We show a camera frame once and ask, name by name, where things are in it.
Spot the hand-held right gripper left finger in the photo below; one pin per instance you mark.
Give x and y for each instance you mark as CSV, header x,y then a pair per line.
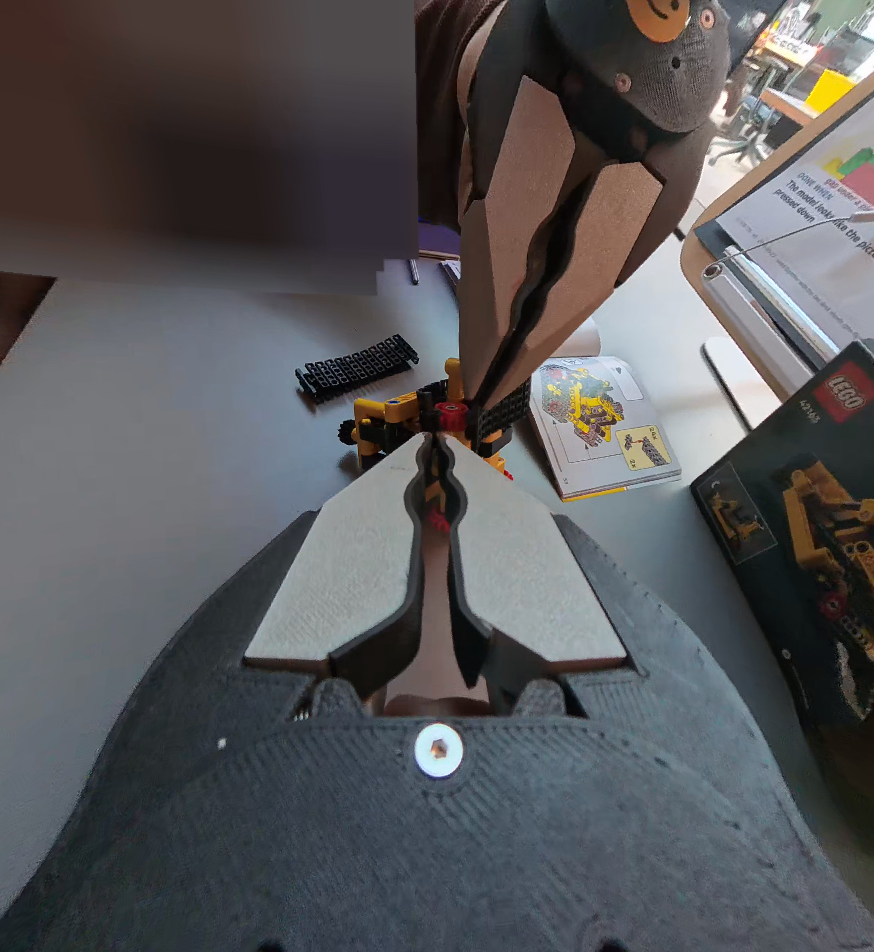
x,y
340,587

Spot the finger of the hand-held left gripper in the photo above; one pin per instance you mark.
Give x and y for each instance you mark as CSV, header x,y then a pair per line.
x,y
519,186
608,230

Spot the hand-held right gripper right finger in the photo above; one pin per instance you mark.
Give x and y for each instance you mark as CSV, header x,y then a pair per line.
x,y
534,587

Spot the yellow lego bulldozer model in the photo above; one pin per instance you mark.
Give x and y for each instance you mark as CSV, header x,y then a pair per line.
x,y
377,413

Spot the black lego track strip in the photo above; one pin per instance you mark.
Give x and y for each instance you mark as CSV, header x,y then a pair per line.
x,y
355,368
504,409

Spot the lego instruction booklet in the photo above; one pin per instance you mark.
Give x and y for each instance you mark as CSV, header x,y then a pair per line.
x,y
615,461

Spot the black lego set box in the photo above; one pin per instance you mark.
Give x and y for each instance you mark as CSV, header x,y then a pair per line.
x,y
779,558

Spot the wooden sheet board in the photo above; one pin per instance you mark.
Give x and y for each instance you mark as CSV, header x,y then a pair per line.
x,y
690,253

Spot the yellow storage bin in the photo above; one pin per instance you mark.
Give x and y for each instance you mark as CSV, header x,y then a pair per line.
x,y
831,89

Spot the white stand base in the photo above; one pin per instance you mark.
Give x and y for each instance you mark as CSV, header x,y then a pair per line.
x,y
742,379

